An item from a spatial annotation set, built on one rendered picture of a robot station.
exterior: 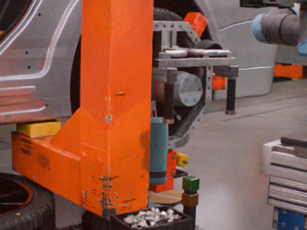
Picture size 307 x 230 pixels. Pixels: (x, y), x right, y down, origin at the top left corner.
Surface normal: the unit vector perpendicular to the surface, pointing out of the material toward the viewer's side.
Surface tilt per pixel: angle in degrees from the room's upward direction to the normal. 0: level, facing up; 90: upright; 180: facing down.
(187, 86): 90
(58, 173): 90
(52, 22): 90
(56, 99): 90
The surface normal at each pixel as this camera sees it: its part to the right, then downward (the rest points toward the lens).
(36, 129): 0.65, 0.15
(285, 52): -0.73, 0.44
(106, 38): -0.76, 0.10
